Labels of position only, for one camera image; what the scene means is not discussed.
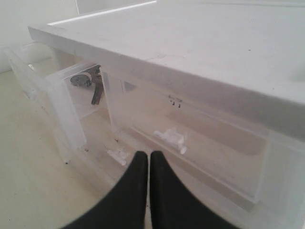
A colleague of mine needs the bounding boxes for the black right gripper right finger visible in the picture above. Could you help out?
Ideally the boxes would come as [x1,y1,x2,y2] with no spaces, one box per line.
[149,151,236,229]

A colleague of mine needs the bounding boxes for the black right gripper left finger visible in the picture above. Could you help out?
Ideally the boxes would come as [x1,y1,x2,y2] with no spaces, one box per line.
[64,151,148,229]

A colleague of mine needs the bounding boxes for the clear drawer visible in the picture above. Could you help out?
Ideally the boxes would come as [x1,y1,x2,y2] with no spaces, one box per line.
[3,42,106,164]
[102,73,268,204]

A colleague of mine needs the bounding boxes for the dark screwdriver bits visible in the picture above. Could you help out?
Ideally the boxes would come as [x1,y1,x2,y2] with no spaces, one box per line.
[70,65,104,105]

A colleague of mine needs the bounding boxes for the white plastic drawer cabinet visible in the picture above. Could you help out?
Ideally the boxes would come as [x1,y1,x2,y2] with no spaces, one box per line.
[29,0,305,229]

